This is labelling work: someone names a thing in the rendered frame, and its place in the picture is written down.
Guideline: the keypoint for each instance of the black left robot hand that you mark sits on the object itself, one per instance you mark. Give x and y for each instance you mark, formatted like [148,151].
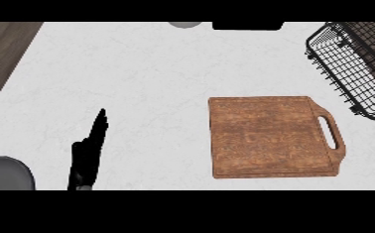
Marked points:
[87,154]

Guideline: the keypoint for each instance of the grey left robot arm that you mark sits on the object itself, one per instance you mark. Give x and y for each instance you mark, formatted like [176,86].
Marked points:
[15,174]

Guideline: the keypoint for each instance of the brown wooden cutting board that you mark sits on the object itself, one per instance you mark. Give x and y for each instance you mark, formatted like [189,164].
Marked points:
[266,138]

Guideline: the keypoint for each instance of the grey round object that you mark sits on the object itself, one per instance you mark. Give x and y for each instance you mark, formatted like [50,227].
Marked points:
[185,24]

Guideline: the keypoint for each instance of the black appliance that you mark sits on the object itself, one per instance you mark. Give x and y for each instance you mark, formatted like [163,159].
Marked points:
[248,25]

